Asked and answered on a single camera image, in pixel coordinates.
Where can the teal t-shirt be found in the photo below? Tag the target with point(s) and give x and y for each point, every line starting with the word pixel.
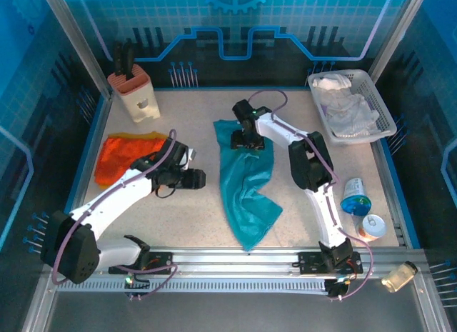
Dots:
pixel 246 189

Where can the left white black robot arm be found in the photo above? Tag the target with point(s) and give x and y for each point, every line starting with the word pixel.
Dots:
pixel 118 196

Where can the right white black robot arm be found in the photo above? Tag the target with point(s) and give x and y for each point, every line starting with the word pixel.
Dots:
pixel 325 210

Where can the yellow t-shirt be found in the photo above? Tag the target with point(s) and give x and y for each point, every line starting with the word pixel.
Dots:
pixel 143 135

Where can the orange t-shirt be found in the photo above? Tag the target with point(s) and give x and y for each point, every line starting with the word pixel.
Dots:
pixel 121 157

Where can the lavender cloth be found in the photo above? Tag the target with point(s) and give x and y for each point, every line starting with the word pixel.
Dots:
pixel 326 110

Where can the cream pink knife block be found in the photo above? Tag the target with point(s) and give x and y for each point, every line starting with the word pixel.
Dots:
pixel 139 100

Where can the white crumpled t-shirt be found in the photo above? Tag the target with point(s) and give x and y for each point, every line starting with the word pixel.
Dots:
pixel 350 114
pixel 332 82

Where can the small left controller board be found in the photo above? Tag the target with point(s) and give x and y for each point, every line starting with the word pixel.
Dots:
pixel 133 280

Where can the small controller board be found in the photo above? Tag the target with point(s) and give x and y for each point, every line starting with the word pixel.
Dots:
pixel 133 280
pixel 337 287

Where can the blue white plastic cup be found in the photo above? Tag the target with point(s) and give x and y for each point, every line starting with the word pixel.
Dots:
pixel 355 198

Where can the white plastic laundry basket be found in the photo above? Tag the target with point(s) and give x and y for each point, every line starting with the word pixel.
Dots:
pixel 375 93

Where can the small right controller board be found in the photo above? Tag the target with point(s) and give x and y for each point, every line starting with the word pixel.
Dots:
pixel 337 287

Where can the clear glass jar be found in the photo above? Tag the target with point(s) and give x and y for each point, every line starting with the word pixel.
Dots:
pixel 399 276

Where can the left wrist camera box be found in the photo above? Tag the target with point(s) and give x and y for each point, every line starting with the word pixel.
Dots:
pixel 176 153

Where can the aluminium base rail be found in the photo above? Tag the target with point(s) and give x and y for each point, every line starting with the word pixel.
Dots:
pixel 232 257

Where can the aluminium frame post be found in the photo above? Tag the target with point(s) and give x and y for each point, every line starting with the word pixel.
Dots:
pixel 71 32
pixel 396 32

